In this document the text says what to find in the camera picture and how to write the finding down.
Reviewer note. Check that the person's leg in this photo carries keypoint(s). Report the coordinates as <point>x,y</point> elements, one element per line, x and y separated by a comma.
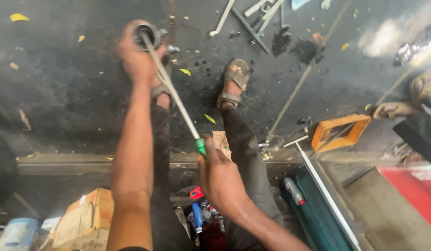
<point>252,170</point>
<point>168,174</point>

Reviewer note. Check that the white metal bar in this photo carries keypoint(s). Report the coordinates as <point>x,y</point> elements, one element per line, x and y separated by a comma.
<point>327,195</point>

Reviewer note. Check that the person's left leg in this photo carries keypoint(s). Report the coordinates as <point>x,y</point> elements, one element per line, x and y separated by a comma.
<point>168,174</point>

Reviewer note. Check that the green tool case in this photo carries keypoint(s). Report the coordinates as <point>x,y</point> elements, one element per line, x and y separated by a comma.
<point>316,212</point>

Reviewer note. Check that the tan sandal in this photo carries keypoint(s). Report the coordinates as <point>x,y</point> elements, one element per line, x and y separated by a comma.
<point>161,89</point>
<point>233,83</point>

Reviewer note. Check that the round metal bearing part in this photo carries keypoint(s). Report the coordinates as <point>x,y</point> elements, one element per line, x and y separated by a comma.
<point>147,35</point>

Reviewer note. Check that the cardboard box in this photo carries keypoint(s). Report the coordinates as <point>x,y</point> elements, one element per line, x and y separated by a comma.
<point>85,219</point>

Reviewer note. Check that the white tube with red cap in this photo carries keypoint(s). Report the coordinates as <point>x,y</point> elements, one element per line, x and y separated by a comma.
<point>294,191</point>

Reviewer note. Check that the person's right leg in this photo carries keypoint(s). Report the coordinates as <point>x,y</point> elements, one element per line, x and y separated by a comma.
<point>252,170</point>

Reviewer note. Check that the left tan sandal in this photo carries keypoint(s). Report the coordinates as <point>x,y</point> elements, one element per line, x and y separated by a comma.
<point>161,89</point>

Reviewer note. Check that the long metal rod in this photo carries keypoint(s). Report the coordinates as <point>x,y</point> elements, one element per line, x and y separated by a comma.
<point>306,73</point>

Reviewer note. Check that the blue and white container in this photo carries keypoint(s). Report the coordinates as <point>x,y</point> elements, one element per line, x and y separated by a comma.
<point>17,233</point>

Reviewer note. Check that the red metal box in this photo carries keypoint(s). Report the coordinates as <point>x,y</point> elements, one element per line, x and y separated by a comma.
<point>414,191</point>

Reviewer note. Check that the heap of metal tools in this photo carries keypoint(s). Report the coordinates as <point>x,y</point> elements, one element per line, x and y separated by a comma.
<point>260,17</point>

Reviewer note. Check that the shiny metal engine part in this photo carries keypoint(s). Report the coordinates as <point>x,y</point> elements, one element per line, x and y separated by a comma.
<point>412,50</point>

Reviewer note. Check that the right tan sandal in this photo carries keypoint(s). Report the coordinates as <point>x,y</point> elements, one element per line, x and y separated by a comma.
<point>233,83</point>

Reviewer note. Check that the crumpled brown paper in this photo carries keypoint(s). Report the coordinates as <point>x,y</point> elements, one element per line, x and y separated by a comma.
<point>221,143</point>

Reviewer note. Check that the red small tool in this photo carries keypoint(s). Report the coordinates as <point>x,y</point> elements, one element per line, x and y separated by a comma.
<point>196,192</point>

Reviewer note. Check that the orange plastic tray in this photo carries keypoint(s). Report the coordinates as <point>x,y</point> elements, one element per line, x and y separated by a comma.
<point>339,132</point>

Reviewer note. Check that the person's right hand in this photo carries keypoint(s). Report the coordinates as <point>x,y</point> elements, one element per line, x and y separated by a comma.
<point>220,177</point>

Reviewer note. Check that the person's left fingers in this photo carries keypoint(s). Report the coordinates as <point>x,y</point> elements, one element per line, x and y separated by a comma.
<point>159,55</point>

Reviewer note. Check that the person's left hand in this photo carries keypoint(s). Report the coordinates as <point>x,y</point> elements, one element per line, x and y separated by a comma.
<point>135,59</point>

